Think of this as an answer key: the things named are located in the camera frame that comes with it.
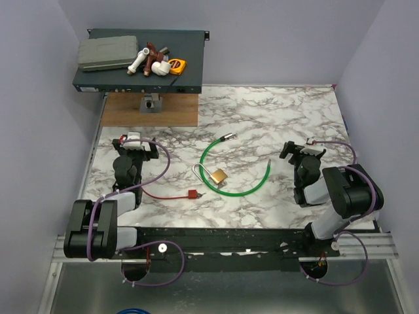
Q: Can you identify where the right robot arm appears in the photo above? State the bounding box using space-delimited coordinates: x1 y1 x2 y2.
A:
280 141 384 256

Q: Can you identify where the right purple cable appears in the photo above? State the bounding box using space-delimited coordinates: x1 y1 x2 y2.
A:
306 140 377 287

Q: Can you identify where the purple cable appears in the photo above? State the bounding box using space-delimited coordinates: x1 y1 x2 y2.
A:
306 140 377 287
87 138 186 288

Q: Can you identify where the yellow tape measure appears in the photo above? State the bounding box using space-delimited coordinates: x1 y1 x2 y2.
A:
168 58 187 75

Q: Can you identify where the green cable lock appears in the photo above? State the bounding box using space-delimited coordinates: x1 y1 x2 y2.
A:
196 133 271 198

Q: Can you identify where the brass padlock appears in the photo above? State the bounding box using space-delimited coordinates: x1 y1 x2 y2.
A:
192 163 228 185

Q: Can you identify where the red cable lock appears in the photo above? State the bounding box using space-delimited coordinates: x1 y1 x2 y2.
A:
142 189 199 200

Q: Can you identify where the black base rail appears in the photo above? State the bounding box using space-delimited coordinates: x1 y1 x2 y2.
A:
121 227 339 273

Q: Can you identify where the white pipe fitting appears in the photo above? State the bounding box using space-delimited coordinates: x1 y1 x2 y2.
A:
127 48 150 75

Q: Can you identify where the grey metal bracket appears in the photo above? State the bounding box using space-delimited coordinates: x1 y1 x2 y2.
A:
139 93 163 114

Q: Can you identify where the brown pipe fitting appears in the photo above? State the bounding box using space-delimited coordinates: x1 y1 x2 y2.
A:
143 42 170 77

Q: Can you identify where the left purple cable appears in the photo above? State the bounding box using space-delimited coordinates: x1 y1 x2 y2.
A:
87 138 186 288

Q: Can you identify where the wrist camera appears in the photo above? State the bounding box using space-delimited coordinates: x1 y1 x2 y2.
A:
301 138 325 156
119 131 151 151

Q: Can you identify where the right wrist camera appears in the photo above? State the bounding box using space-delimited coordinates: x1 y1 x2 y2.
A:
301 138 325 156

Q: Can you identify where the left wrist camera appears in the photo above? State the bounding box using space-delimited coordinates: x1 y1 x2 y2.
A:
119 131 151 151

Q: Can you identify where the white elbow fitting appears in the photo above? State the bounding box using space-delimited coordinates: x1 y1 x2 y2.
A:
151 61 171 76

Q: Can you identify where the wooden board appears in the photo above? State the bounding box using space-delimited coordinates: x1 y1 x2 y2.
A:
100 93 199 127

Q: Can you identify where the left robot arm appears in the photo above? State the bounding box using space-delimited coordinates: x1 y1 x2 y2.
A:
64 135 159 261

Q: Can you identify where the grey plastic case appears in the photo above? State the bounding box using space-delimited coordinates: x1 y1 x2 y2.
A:
78 35 139 71

